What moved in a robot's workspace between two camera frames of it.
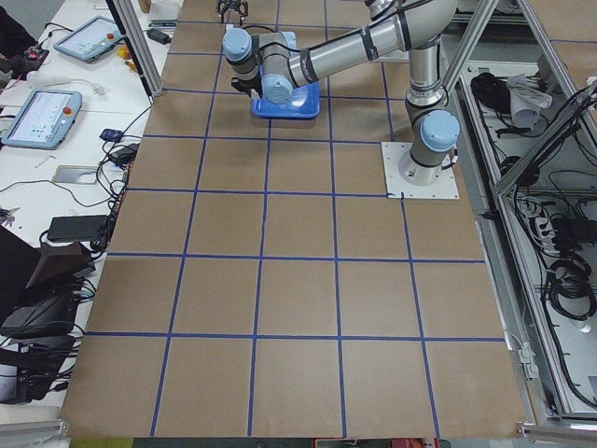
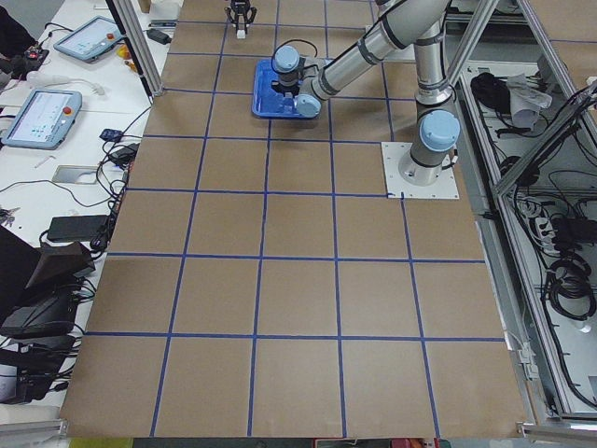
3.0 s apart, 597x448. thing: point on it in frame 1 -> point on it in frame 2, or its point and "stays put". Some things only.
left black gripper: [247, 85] -> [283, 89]
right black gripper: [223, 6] -> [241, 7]
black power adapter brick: [76, 228] stays put
